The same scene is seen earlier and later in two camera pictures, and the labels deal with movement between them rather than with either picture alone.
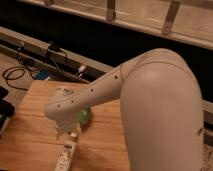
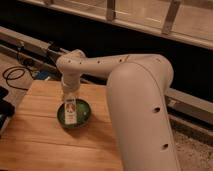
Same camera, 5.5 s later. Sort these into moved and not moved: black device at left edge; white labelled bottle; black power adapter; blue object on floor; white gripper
Moved: white gripper; white labelled bottle
Not moved: black power adapter; black device at left edge; blue object on floor
